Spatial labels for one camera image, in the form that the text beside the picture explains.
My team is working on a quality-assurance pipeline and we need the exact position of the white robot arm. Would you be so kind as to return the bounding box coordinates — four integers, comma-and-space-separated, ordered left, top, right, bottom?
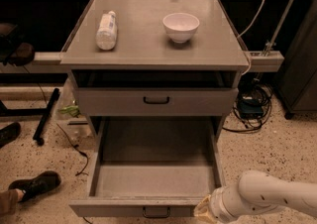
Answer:
194, 170, 317, 224

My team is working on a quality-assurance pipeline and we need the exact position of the thin black floor cable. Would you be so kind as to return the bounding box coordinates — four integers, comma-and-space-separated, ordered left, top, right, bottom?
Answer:
56, 123, 90, 177

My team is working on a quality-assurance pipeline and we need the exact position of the grey drawer cabinet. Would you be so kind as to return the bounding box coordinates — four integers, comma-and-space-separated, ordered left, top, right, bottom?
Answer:
61, 0, 248, 133

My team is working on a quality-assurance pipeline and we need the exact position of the clear plastic bag green item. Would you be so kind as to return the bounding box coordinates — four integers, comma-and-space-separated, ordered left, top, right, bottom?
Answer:
53, 78, 93, 149

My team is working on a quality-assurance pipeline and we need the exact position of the tan trouser leg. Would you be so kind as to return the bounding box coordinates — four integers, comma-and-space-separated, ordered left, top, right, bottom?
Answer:
0, 189, 24, 217

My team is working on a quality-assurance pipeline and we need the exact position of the white cable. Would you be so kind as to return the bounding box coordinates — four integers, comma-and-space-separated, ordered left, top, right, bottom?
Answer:
237, 0, 267, 76

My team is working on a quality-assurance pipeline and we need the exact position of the black shoe far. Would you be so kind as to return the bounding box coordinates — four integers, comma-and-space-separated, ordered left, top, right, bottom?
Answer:
0, 122, 21, 148

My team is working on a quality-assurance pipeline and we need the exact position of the black cable bundle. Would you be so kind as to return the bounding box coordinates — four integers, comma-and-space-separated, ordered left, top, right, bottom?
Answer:
222, 82, 274, 134

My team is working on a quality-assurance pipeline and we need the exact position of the white gripper yellow padding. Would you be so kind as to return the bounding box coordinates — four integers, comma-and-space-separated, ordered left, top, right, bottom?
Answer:
193, 185, 247, 224

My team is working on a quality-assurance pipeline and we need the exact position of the dark grey cabinet right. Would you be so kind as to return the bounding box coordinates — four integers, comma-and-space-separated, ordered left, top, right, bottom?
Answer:
274, 0, 317, 119

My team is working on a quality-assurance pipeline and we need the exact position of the metal support pole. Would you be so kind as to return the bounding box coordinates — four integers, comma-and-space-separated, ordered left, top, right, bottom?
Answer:
262, 0, 294, 56

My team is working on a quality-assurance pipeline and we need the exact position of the black shoe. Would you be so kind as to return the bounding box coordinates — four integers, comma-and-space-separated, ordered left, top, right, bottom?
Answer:
9, 170, 61, 202
0, 122, 21, 148

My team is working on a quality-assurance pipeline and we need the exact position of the dark chair seat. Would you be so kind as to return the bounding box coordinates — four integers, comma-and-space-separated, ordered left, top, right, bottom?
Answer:
0, 22, 36, 67

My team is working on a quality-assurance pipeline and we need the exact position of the white bowl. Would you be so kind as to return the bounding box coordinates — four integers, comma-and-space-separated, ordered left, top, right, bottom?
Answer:
162, 13, 200, 44

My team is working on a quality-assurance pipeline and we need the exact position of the black chair base leg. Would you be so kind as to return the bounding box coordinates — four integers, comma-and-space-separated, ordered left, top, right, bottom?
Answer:
33, 88, 59, 146

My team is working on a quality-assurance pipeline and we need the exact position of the white plastic bottle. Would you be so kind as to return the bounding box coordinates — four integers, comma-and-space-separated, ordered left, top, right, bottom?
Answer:
96, 11, 117, 51

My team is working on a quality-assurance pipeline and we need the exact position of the grey drawer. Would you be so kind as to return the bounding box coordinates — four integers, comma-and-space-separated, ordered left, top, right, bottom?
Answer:
69, 117, 226, 219
75, 88, 238, 116

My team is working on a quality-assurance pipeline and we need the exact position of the black shoe near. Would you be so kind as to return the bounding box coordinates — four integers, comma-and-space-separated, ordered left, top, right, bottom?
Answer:
9, 170, 61, 202

